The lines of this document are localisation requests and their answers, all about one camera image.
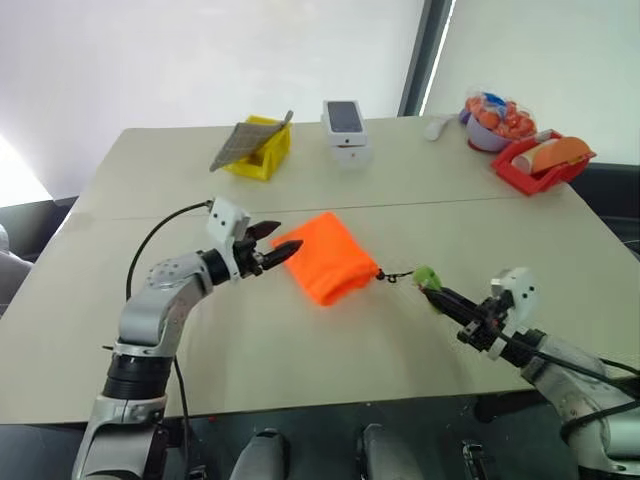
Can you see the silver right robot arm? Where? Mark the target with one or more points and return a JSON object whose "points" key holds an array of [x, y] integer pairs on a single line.
{"points": [[585, 395]]}

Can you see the orange paper roll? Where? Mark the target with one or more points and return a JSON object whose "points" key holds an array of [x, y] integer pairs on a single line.
{"points": [[560, 152]]}

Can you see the purple bowl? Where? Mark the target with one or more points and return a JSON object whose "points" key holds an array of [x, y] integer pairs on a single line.
{"points": [[482, 136]]}

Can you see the grey rounded shape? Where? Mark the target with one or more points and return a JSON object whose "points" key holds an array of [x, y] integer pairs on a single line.
{"points": [[262, 455]]}

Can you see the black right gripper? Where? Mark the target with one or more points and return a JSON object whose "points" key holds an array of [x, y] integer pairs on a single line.
{"points": [[482, 325]]}

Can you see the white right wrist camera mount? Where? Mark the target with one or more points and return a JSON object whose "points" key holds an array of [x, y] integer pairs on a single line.
{"points": [[520, 292]]}

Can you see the bowl of orange items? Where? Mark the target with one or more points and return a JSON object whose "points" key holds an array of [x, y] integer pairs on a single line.
{"points": [[505, 115]]}

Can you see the small white pink packet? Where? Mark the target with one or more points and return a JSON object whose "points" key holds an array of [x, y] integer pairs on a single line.
{"points": [[547, 135]]}

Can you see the dark window frame post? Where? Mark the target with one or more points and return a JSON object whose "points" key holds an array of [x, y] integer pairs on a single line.
{"points": [[425, 55]]}

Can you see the white smartphone box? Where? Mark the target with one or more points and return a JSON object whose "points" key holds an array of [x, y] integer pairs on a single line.
{"points": [[344, 120]]}

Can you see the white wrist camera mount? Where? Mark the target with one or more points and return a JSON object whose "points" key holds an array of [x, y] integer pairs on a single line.
{"points": [[226, 216], [520, 292]]}

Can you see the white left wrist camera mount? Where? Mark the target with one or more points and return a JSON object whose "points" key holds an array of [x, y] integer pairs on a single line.
{"points": [[226, 216]]}

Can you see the black metal clamp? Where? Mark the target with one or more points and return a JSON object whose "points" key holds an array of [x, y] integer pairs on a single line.
{"points": [[477, 460]]}

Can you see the yellow plastic bin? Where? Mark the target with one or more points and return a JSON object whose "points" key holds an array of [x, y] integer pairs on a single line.
{"points": [[272, 150]]}

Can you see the red plastic bin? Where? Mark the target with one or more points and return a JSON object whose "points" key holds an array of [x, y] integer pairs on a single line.
{"points": [[530, 177]]}

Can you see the grey woven mat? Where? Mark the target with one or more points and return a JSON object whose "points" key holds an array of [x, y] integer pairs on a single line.
{"points": [[245, 140]]}

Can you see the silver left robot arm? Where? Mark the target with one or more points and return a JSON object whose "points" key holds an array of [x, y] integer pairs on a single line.
{"points": [[150, 320]]}

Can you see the white tube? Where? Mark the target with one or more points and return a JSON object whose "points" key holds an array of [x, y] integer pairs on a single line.
{"points": [[438, 127]]}

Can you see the orange fabric pouch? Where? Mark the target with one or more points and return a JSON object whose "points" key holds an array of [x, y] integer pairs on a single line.
{"points": [[325, 255]]}

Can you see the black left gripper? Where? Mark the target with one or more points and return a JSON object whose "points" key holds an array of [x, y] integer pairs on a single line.
{"points": [[246, 256]]}

